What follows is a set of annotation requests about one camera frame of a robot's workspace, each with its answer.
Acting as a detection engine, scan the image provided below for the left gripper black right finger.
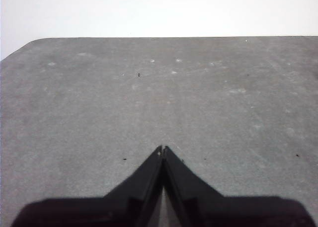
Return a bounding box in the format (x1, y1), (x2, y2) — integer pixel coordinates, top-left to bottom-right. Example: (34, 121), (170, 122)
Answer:
(163, 146), (316, 227)

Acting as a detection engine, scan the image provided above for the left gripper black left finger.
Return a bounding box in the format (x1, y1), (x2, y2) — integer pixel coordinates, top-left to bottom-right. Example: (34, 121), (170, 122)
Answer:
(11, 145), (163, 227)

